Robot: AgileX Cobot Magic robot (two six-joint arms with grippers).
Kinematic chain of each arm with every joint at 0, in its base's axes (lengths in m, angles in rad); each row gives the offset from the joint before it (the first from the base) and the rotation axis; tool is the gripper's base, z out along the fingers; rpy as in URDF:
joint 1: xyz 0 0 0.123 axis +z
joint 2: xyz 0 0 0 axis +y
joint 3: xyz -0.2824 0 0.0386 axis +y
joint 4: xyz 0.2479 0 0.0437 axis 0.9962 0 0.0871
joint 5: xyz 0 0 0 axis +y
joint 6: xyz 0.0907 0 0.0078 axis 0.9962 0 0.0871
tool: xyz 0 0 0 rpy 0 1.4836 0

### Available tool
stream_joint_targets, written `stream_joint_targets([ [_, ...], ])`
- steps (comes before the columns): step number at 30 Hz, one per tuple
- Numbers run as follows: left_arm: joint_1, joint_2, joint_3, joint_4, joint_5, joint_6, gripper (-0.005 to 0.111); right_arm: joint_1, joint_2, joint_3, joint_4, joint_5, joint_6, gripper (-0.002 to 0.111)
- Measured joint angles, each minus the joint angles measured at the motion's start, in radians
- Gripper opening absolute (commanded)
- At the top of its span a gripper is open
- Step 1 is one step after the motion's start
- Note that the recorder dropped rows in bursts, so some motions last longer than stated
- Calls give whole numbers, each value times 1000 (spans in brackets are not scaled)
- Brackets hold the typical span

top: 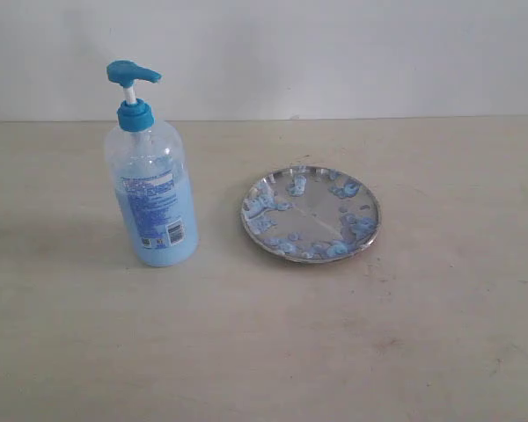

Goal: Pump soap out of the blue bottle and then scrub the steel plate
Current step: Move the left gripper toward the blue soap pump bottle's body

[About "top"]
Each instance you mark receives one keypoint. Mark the blue pump soap bottle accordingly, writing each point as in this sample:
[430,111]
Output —
[147,161]

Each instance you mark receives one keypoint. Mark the round steel plate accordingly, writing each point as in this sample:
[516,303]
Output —
[310,214]

